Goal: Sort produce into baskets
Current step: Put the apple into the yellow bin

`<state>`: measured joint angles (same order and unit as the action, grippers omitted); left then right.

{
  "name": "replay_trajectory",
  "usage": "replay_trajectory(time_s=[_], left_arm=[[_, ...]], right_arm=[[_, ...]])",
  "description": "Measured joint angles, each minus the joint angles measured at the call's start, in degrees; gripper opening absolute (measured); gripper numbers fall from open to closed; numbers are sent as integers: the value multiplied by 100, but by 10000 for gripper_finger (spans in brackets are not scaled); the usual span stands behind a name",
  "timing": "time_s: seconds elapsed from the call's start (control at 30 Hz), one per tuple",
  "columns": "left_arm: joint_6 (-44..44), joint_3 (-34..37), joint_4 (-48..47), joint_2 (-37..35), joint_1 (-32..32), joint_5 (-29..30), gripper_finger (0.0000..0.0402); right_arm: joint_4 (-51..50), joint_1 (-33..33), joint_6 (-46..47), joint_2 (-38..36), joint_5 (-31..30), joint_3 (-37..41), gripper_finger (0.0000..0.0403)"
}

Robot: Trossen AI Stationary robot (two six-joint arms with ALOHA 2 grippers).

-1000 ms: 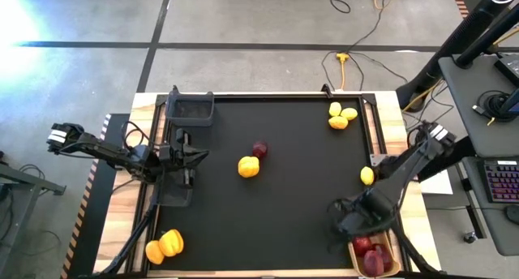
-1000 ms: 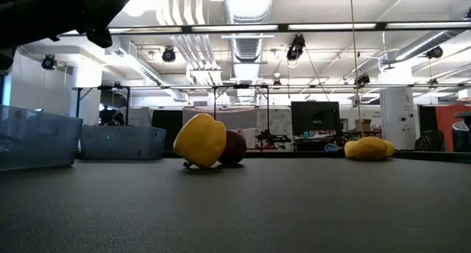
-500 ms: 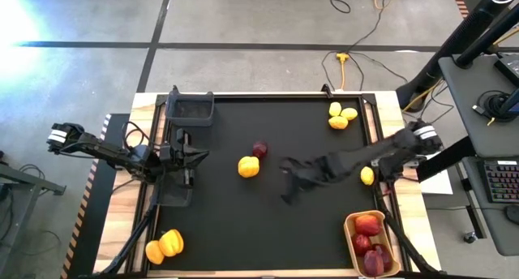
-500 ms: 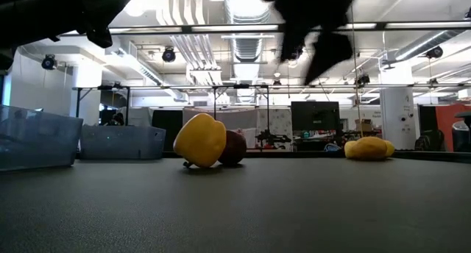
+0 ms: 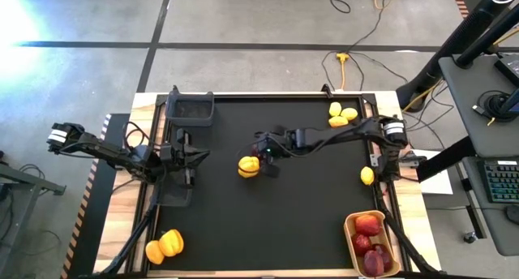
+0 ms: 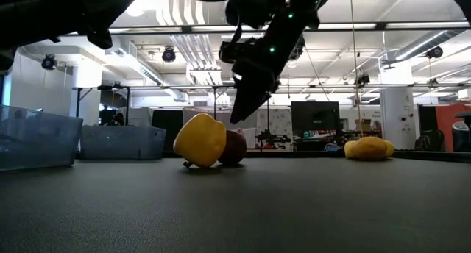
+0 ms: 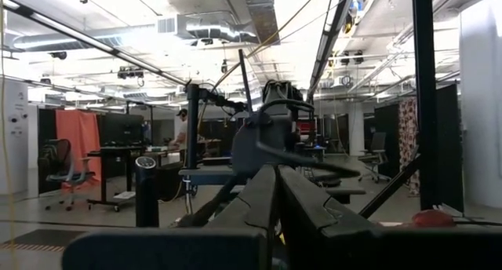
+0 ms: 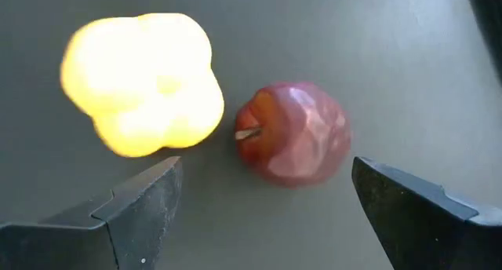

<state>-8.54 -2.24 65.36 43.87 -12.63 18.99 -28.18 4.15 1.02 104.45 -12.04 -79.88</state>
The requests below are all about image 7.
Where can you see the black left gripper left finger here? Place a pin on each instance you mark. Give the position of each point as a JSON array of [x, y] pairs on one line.
[[251, 207]]

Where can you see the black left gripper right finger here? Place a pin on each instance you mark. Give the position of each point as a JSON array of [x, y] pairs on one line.
[[313, 223]]

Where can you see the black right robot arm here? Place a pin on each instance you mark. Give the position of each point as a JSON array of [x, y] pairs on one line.
[[266, 136]]

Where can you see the grey desk top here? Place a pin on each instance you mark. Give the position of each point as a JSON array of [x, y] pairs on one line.
[[208, 175]]

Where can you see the grey office chair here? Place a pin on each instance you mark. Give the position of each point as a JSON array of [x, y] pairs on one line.
[[377, 142]]

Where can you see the black cylinder tower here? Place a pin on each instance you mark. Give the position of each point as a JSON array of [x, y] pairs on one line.
[[147, 195]]

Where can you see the person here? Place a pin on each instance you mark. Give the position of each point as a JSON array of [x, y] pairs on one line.
[[181, 128]]

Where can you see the red apple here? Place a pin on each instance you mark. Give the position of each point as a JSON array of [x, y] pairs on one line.
[[433, 219]]

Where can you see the thin black rod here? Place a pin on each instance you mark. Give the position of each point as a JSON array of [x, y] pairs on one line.
[[245, 81]]

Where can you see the red floral curtain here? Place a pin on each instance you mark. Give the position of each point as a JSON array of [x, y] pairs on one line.
[[408, 136]]

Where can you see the black desk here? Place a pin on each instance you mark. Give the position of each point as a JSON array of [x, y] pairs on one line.
[[117, 150]]

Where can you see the black computer monitor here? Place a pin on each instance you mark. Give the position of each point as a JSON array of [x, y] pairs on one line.
[[121, 128]]

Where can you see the black partition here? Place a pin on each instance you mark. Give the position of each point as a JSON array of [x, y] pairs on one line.
[[449, 144]]

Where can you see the orange curtain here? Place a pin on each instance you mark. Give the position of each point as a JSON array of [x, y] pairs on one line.
[[80, 132]]

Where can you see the black mesh office chair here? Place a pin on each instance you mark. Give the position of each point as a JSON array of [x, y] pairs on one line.
[[59, 156]]

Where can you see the dark floor mat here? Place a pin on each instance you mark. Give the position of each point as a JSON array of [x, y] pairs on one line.
[[39, 238]]

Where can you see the white pillar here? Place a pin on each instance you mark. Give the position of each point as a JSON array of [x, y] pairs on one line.
[[13, 152]]

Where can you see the black diagonal frame brace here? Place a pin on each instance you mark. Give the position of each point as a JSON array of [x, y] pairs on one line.
[[392, 185]]

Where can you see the thin black frame post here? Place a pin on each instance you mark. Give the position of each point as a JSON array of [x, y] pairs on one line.
[[192, 128]]

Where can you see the thick black frame post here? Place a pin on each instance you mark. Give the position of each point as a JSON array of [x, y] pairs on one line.
[[424, 105]]

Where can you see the black frame bar with lights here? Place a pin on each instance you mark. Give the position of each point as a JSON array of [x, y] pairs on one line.
[[78, 36], [329, 38]]

